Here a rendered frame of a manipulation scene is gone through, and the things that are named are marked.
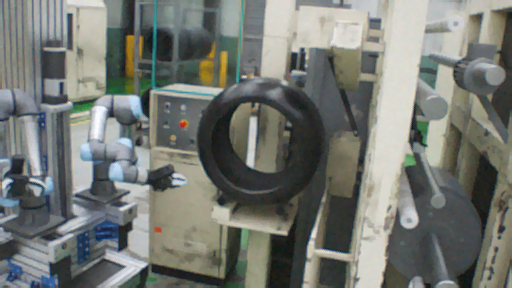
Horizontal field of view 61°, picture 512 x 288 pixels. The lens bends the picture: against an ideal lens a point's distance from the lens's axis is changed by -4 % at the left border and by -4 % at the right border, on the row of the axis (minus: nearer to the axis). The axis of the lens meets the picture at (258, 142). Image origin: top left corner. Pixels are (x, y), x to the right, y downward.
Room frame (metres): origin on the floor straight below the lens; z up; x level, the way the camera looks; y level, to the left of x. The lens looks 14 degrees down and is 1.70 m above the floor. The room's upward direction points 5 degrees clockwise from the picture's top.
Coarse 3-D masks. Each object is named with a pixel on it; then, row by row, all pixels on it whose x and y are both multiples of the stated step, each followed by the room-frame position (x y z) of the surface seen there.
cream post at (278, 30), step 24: (288, 0) 2.29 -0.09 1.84; (288, 24) 2.29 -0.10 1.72; (264, 48) 2.31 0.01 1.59; (288, 48) 2.31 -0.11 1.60; (264, 72) 2.31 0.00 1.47; (288, 72) 2.37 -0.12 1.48; (264, 120) 2.30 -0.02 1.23; (264, 144) 2.30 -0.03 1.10; (264, 168) 2.30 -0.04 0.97; (264, 240) 2.29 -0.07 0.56; (264, 264) 2.29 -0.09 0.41
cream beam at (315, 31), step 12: (300, 12) 1.65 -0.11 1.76; (312, 12) 1.64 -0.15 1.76; (324, 12) 1.63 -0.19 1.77; (336, 12) 1.63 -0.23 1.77; (348, 12) 1.62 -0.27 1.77; (360, 12) 1.61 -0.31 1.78; (300, 24) 1.65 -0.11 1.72; (312, 24) 1.64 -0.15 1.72; (324, 24) 1.63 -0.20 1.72; (300, 36) 1.65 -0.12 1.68; (312, 36) 1.64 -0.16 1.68; (324, 36) 1.63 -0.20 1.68; (312, 48) 1.64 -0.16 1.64; (324, 48) 1.63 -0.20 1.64
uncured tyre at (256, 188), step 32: (224, 96) 1.96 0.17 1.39; (256, 96) 1.92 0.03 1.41; (288, 96) 1.92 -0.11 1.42; (224, 128) 2.23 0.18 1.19; (320, 128) 1.96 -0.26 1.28; (224, 160) 2.21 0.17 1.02; (320, 160) 1.92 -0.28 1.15; (224, 192) 1.96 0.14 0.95; (256, 192) 1.91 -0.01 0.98; (288, 192) 1.88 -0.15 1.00
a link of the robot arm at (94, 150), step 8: (104, 96) 2.20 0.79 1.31; (96, 104) 2.13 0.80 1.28; (104, 104) 2.15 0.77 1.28; (96, 112) 2.08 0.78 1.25; (104, 112) 2.11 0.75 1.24; (96, 120) 2.02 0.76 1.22; (104, 120) 2.05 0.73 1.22; (96, 128) 1.96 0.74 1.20; (104, 128) 2.00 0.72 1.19; (88, 136) 1.92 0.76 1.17; (96, 136) 1.90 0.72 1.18; (104, 136) 1.97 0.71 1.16; (88, 144) 1.84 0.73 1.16; (96, 144) 1.85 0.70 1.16; (104, 144) 1.86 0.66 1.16; (88, 152) 1.81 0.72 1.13; (96, 152) 1.82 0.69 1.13; (104, 152) 1.83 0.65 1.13; (88, 160) 1.82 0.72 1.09; (96, 160) 1.83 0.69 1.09; (104, 160) 1.84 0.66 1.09
